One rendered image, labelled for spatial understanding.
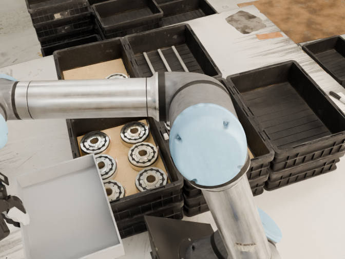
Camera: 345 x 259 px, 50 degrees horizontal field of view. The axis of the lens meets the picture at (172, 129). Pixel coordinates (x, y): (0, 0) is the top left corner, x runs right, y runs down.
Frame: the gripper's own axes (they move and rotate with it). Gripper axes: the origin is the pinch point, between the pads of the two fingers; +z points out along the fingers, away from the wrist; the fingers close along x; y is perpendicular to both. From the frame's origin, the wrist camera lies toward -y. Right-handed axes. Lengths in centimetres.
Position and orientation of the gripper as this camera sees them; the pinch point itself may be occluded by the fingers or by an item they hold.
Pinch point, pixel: (22, 225)
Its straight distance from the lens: 93.1
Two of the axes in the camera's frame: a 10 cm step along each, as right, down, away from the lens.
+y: -4.3, -6.6, 6.2
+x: -8.6, 5.1, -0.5
